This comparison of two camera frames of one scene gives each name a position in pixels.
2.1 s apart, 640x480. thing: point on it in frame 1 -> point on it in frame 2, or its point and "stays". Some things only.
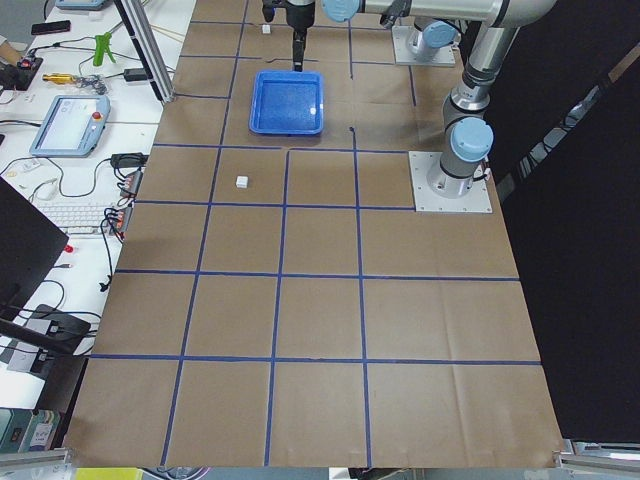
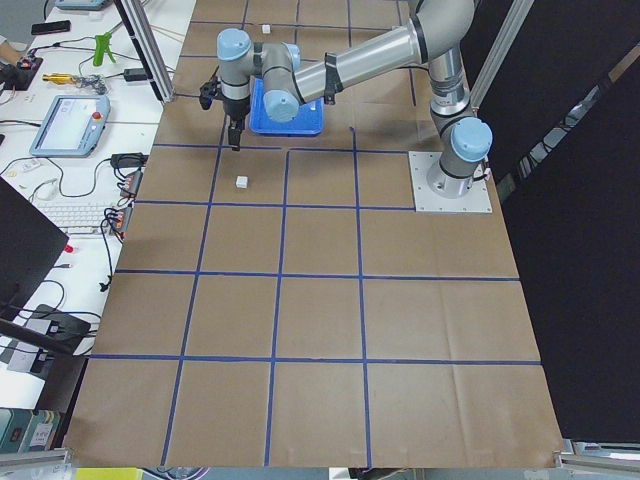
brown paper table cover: [276, 301] stays
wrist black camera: [269, 6] -> [208, 92]
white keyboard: [76, 219] stays
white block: [242, 182] stays
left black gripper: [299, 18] -> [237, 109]
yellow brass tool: [59, 78] stays
